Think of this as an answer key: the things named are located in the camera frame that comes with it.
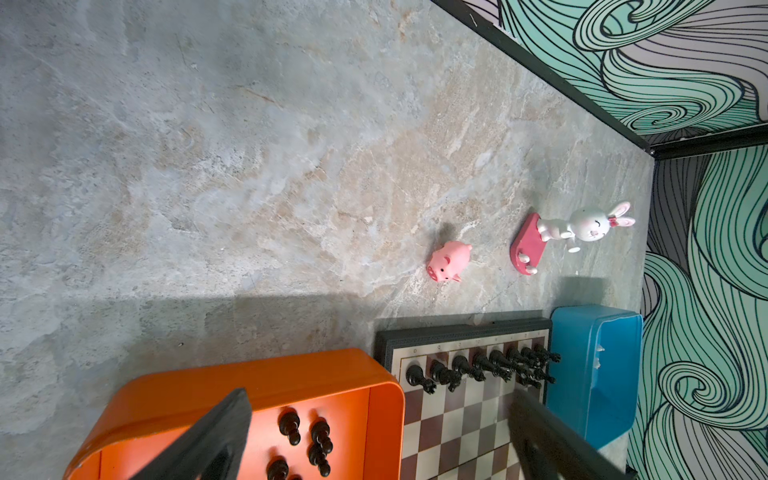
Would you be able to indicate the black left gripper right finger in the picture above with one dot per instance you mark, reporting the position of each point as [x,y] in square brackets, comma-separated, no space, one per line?
[549,449]

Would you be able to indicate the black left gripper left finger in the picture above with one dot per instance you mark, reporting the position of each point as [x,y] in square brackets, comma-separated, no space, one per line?
[212,448]

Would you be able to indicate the folding chess board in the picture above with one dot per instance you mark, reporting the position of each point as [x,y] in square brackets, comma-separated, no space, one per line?
[459,382]

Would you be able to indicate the blue plastic tray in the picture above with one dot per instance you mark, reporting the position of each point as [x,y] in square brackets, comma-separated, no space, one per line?
[597,379]

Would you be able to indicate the pink pig toy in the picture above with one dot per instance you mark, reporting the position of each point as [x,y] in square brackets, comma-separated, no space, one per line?
[448,262]

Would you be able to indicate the white bunny phone stand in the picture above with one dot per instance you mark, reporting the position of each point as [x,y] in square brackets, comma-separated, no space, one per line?
[585,225]

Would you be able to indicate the black frame post right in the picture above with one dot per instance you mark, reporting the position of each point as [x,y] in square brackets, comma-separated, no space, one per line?
[711,143]

